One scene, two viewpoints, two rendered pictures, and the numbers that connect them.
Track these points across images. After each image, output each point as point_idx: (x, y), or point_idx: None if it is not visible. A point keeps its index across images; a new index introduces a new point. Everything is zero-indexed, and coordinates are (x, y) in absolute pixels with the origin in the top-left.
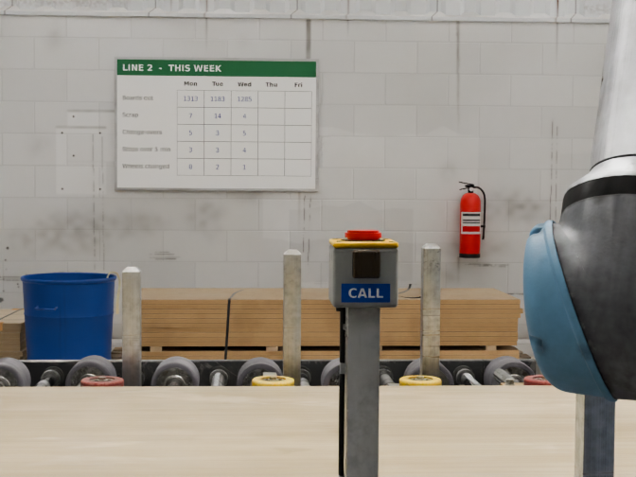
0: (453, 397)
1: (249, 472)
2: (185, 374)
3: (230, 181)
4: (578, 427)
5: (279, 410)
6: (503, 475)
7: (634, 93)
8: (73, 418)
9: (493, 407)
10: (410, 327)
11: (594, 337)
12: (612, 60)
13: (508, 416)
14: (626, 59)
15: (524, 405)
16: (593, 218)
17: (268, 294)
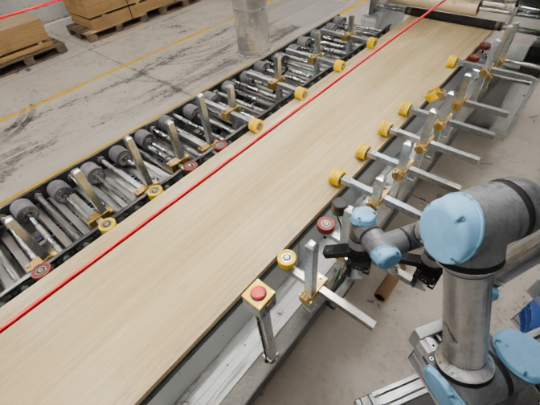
0: (180, 200)
1: (193, 318)
2: (30, 209)
3: None
4: (307, 272)
5: (140, 252)
6: (257, 262)
7: (477, 353)
8: (77, 318)
9: (199, 202)
10: (1, 46)
11: None
12: (465, 341)
13: (211, 208)
14: (472, 343)
15: (206, 194)
16: (475, 393)
17: None
